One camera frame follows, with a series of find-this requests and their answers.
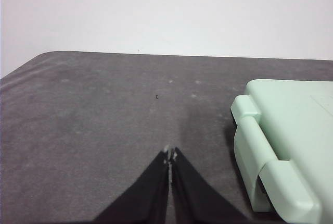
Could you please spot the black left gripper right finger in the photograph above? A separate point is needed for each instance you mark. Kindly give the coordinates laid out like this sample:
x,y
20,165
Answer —
x,y
197,198

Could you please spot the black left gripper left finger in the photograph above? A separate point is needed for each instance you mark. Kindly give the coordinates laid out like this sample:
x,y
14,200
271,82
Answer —
x,y
145,198

